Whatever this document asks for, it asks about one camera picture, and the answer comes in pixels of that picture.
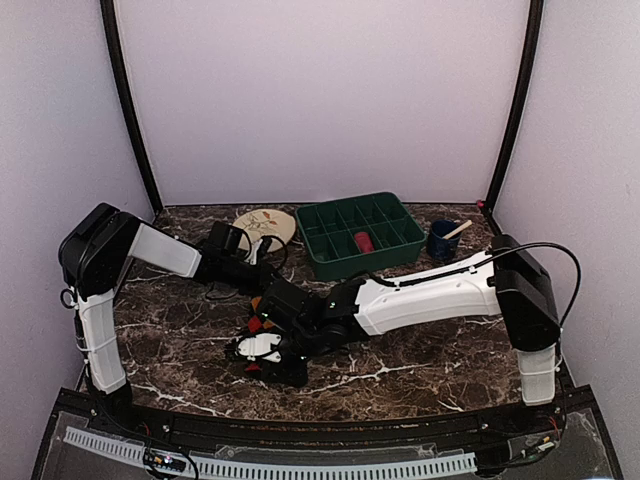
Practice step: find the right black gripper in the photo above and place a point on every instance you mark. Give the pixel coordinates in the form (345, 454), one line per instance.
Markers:
(296, 378)

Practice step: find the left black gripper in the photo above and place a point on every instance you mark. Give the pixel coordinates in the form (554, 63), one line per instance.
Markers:
(261, 278)

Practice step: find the black orange argyle sock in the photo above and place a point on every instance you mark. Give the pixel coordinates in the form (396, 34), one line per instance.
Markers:
(257, 323)

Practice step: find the maroon purple striped sock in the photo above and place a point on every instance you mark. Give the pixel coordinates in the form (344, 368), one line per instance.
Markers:
(364, 242)

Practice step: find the green compartment tray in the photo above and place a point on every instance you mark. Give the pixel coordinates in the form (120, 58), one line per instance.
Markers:
(327, 230)

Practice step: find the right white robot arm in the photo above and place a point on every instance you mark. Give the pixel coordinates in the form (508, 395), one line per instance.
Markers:
(504, 280)

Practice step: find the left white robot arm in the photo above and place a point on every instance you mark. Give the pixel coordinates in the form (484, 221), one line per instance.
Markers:
(94, 255)

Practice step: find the beige floral plate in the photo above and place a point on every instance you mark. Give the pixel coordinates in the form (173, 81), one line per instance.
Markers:
(267, 222)

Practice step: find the dark blue mug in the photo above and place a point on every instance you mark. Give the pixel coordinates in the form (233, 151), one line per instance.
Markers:
(439, 248)

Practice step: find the wooden stick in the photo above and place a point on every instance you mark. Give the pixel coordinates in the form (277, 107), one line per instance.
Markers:
(458, 230)

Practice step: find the small circuit board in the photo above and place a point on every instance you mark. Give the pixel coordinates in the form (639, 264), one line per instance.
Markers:
(160, 462)

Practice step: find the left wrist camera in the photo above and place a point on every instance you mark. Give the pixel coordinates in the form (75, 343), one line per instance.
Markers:
(255, 253)

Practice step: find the white slotted cable duct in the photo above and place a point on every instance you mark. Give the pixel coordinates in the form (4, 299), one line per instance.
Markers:
(276, 464)

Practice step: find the left black frame post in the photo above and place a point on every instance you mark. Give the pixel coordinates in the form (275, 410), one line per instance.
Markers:
(128, 109)

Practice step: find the black frame post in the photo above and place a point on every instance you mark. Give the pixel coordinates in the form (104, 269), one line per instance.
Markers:
(530, 43)
(128, 109)

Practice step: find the black front rail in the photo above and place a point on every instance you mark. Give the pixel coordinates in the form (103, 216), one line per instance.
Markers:
(576, 416)

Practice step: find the right black frame post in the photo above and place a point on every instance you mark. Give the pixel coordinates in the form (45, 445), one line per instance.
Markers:
(530, 43)

